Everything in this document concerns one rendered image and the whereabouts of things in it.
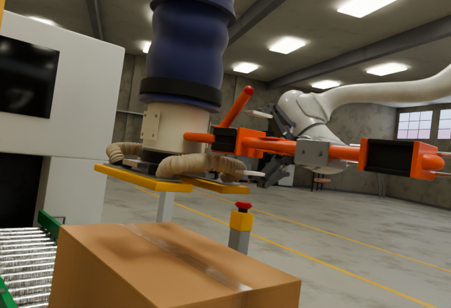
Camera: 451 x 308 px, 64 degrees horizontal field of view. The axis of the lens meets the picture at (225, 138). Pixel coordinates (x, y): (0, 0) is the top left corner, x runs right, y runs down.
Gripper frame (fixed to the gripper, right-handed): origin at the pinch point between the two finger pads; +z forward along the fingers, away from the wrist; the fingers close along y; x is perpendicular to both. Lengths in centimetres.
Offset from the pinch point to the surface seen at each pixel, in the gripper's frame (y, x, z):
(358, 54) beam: -333, 481, -908
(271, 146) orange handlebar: 0.6, -11.4, 5.0
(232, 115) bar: -5.7, 3.3, 2.6
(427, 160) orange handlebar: 0.2, -38.8, 4.7
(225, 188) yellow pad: 11.8, 8.9, -3.8
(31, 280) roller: 72, 117, 5
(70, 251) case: 36, 43, 19
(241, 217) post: 28, 42, -46
